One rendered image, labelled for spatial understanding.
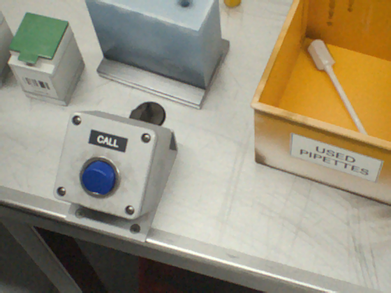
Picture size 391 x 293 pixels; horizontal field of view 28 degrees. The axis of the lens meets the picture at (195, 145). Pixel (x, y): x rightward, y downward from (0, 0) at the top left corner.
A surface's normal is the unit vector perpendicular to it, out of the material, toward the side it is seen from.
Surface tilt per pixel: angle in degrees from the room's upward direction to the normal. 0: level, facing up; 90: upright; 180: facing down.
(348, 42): 90
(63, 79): 90
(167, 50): 90
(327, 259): 0
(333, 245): 0
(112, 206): 30
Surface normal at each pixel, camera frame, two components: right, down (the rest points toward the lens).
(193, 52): -0.39, 0.84
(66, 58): 0.95, 0.24
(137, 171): -0.22, 0.05
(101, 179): -0.30, 0.53
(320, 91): -0.07, -0.44
